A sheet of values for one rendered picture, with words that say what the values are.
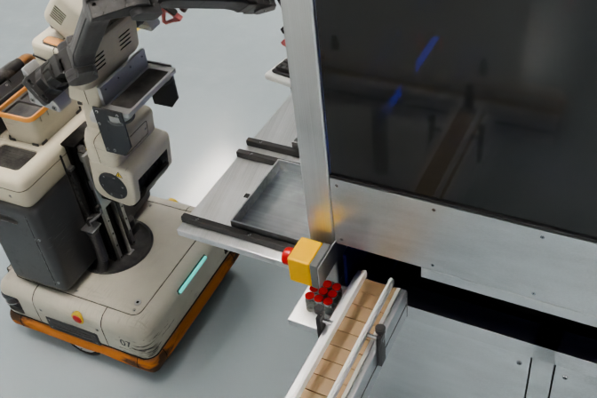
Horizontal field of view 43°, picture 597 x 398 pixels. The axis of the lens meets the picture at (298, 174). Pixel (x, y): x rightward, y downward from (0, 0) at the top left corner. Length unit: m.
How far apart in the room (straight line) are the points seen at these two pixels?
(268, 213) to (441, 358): 0.56
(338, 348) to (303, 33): 0.64
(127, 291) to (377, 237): 1.30
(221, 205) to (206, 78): 2.25
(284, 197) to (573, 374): 0.82
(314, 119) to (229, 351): 1.49
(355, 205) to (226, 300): 1.46
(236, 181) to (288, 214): 0.21
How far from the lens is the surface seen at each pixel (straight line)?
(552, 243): 1.45
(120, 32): 2.22
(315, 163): 1.52
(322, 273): 1.62
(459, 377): 1.85
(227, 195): 2.02
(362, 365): 1.55
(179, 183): 3.50
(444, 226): 1.50
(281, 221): 1.92
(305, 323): 1.69
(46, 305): 2.81
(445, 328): 1.72
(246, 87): 4.06
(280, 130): 2.22
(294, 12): 1.34
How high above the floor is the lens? 2.19
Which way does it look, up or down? 40 degrees down
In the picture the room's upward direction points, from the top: 7 degrees counter-clockwise
